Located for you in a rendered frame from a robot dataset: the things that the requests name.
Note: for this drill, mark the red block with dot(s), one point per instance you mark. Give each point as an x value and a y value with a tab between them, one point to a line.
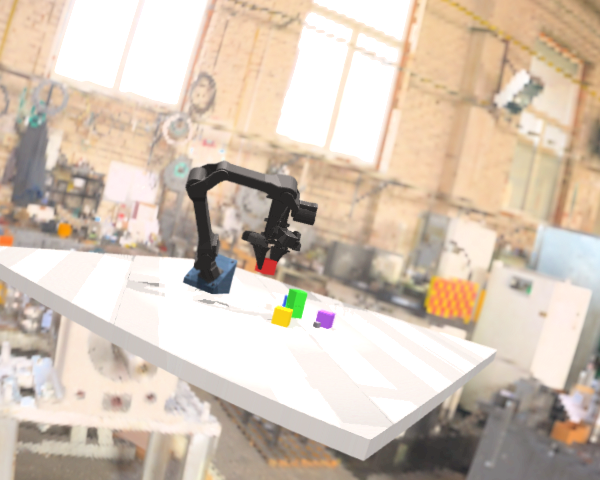
268	267

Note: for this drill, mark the yellow block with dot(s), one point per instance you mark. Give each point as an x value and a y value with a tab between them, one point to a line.
281	316

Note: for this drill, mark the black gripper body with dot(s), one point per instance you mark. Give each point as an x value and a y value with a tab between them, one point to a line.
263	239

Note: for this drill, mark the green block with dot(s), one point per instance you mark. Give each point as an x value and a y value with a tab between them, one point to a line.
296	297
297	310

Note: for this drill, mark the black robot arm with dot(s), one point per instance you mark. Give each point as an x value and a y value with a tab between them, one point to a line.
281	188

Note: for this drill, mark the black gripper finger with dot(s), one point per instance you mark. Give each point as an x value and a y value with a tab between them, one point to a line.
277	253
260	253

